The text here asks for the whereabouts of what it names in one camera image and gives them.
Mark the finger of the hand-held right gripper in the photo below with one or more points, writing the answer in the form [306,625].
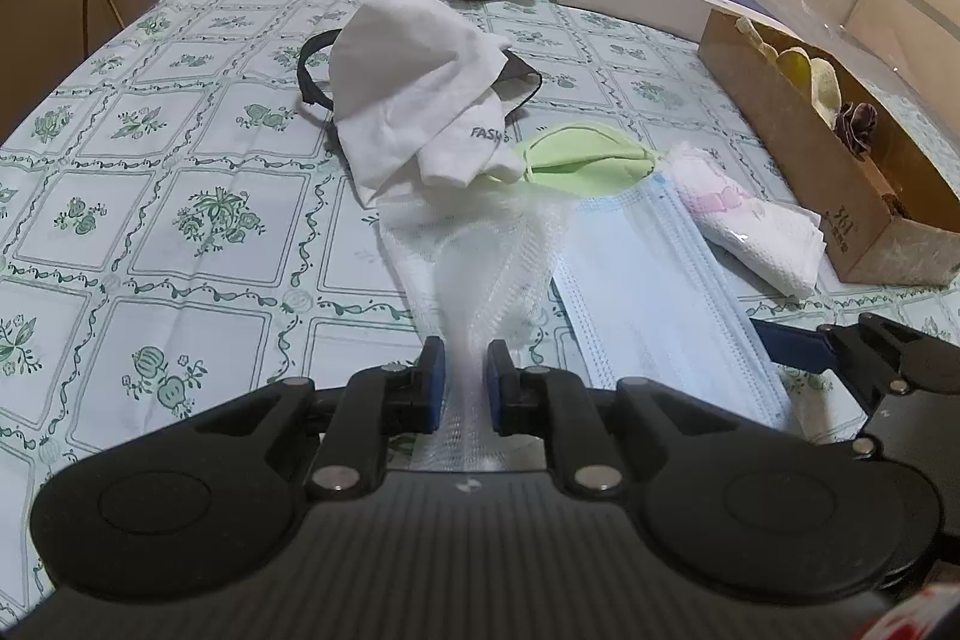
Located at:
[795,346]

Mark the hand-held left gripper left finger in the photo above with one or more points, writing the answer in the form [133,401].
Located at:
[433,385]

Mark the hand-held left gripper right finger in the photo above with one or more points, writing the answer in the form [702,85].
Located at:
[496,385]

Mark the light blue face mask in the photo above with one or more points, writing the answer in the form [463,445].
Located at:
[645,280]

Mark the brown cardboard box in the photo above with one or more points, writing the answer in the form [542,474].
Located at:
[787,115]

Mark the light green face mask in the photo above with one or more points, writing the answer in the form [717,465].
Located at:
[592,156]

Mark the yellow towel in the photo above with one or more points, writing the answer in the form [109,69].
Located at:
[795,66]

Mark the dark grey face mask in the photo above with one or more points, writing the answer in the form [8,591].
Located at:
[521,81]

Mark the white napkin pack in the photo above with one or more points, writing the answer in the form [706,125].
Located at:
[757,227]

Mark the red and white cloth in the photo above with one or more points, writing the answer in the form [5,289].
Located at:
[922,621]

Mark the black headband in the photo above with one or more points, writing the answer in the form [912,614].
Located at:
[309,81]

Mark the beige headboard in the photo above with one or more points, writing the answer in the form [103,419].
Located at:
[915,10]

